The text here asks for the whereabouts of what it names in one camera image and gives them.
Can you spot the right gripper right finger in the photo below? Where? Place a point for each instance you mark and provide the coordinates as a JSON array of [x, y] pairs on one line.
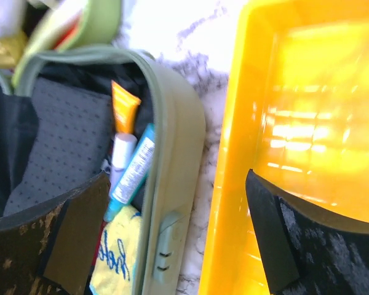
[[304, 248]]

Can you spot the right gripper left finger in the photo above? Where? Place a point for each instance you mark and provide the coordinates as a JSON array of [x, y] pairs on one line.
[[49, 248]]

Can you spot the yellow blue towel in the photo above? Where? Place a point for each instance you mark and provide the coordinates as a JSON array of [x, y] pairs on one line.
[[116, 260]]

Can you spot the green hard-shell suitcase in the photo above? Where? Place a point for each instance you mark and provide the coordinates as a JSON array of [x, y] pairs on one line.
[[168, 102]]

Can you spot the yellow plastic tray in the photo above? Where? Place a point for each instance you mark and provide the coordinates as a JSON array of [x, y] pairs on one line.
[[297, 114]]

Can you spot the grey dotted cloth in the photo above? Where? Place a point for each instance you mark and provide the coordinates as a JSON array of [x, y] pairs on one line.
[[75, 127]]

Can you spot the teal spray bottle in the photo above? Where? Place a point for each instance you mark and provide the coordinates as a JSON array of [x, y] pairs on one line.
[[134, 176]]

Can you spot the white lilac bottle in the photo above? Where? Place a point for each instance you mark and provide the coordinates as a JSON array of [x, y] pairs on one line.
[[123, 148]]

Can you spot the orange cream tube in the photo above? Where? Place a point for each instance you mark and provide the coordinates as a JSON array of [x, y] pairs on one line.
[[125, 107]]

